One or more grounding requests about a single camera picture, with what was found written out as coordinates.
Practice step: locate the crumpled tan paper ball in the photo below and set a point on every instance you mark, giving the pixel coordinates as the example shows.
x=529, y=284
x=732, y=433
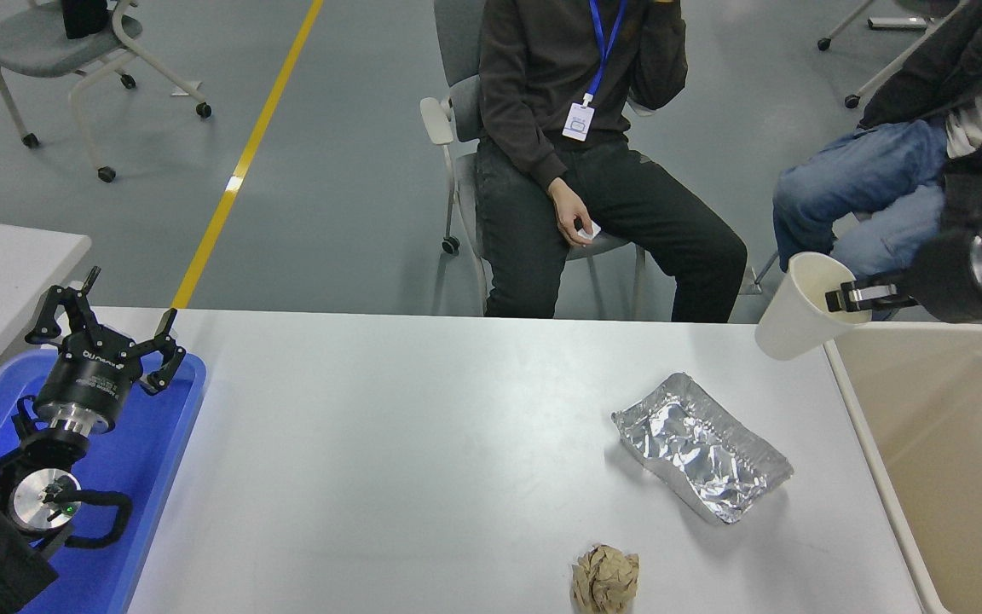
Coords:
x=606, y=584

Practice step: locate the blue plastic tray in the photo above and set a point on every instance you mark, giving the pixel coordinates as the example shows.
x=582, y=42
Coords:
x=141, y=452

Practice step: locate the large beige plastic bin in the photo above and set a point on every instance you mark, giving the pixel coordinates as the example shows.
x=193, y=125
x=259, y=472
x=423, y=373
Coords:
x=951, y=443

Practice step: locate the grey chair with white armrest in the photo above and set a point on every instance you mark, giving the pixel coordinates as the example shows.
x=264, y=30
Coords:
x=457, y=34

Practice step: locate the silver foil tray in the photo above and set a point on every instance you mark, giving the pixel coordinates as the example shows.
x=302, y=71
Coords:
x=696, y=452

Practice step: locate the grey chair on castors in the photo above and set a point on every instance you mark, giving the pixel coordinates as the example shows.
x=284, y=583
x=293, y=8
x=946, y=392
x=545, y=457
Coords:
x=896, y=24

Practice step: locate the white paper cup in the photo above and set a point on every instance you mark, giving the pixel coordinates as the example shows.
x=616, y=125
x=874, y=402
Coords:
x=789, y=328

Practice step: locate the grey chair with cream frame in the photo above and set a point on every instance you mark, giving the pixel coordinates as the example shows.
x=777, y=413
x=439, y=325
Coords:
x=35, y=38

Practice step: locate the small white paper scrap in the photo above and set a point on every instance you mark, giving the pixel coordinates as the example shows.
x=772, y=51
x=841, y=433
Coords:
x=593, y=230

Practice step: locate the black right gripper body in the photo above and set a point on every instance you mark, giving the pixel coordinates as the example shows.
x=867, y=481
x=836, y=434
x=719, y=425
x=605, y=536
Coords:
x=943, y=277

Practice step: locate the seated person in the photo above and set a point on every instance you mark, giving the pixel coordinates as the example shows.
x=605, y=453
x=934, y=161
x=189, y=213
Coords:
x=866, y=170
x=542, y=85

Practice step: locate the person's right hand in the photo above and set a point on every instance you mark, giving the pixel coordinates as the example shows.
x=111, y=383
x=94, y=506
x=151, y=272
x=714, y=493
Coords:
x=572, y=213

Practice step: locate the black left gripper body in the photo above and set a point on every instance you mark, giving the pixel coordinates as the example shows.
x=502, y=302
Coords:
x=86, y=375

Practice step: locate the black bag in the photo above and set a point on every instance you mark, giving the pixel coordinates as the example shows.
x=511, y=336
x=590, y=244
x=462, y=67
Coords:
x=83, y=17

